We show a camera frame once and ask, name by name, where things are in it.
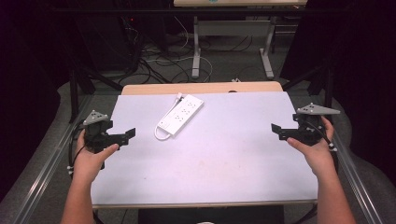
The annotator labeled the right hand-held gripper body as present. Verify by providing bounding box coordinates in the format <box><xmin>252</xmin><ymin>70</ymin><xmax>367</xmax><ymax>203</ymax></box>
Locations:
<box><xmin>290</xmin><ymin>102</ymin><xmax>342</xmax><ymax>147</ymax></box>

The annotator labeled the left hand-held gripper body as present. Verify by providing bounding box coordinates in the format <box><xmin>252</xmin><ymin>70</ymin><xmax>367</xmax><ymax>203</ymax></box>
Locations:
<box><xmin>81</xmin><ymin>109</ymin><xmax>125</xmax><ymax>154</ymax></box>

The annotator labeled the white power strip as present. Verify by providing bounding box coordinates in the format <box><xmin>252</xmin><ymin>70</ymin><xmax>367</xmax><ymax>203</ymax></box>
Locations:
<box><xmin>156</xmin><ymin>93</ymin><xmax>205</xmax><ymax>137</ymax></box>

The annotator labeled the person's right hand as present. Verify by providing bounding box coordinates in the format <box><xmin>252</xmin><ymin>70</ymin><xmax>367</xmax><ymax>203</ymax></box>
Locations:
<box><xmin>286</xmin><ymin>116</ymin><xmax>336</xmax><ymax>179</ymax></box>

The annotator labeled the person's left hand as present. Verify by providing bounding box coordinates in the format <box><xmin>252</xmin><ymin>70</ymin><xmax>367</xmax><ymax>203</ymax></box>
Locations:
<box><xmin>72</xmin><ymin>129</ymin><xmax>120</xmax><ymax>185</ymax></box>

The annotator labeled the black metal stand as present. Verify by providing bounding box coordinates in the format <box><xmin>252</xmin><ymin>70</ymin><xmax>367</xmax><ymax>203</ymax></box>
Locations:
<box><xmin>281</xmin><ymin>63</ymin><xmax>336</xmax><ymax>108</ymax></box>
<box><xmin>68</xmin><ymin>65</ymin><xmax>124</xmax><ymax>124</ymax></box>

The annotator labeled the white table mat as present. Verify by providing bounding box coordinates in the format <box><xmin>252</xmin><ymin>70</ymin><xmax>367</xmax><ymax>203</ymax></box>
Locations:
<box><xmin>91</xmin><ymin>91</ymin><xmax>319</xmax><ymax>207</ymax></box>

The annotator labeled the dark curtain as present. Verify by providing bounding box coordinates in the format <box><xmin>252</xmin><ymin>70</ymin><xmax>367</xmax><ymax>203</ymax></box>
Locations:
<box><xmin>0</xmin><ymin>0</ymin><xmax>78</xmax><ymax>200</ymax></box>
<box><xmin>279</xmin><ymin>0</ymin><xmax>396</xmax><ymax>188</ymax></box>

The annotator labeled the wooden table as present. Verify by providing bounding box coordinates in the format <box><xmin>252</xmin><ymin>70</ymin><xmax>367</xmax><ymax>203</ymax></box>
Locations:
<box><xmin>92</xmin><ymin>80</ymin><xmax>319</xmax><ymax>210</ymax></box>

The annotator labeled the white desk with grey legs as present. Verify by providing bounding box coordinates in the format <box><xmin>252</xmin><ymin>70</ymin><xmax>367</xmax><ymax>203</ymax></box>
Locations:
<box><xmin>173</xmin><ymin>0</ymin><xmax>309</xmax><ymax>80</ymax></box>

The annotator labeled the black horizontal bar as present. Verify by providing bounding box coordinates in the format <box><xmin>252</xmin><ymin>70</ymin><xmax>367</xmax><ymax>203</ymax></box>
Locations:
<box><xmin>51</xmin><ymin>7</ymin><xmax>344</xmax><ymax>14</ymax></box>

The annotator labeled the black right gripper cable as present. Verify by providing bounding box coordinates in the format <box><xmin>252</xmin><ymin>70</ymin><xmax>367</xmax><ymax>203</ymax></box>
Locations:
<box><xmin>305</xmin><ymin>120</ymin><xmax>340</xmax><ymax>173</ymax></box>

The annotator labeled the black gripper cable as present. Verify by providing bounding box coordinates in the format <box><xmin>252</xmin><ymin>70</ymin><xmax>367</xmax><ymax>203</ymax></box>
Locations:
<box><xmin>305</xmin><ymin>120</ymin><xmax>340</xmax><ymax>173</ymax></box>
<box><xmin>66</xmin><ymin>119</ymin><xmax>88</xmax><ymax>175</ymax></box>

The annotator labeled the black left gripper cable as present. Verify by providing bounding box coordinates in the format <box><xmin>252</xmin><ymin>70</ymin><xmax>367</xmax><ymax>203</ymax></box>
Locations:
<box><xmin>66</xmin><ymin>119</ymin><xmax>88</xmax><ymax>175</ymax></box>

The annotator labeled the white power strip cable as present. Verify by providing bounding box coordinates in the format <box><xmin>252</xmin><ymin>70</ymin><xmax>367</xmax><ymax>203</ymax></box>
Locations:
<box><xmin>153</xmin><ymin>91</ymin><xmax>185</xmax><ymax>142</ymax></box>

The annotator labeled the aluminium rail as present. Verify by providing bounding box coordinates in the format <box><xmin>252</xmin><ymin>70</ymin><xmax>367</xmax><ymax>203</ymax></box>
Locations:
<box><xmin>11</xmin><ymin>92</ymin><xmax>95</xmax><ymax>224</ymax></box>
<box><xmin>329</xmin><ymin>98</ymin><xmax>385</xmax><ymax>224</ymax></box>

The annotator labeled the tangle of black floor cables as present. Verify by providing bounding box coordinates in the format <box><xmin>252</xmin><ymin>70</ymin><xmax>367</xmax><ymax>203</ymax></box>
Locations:
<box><xmin>117</xmin><ymin>15</ymin><xmax>194</xmax><ymax>86</ymax></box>

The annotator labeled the white floor cable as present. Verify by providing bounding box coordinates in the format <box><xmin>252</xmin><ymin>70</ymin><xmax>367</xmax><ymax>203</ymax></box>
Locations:
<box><xmin>145</xmin><ymin>15</ymin><xmax>215</xmax><ymax>84</ymax></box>

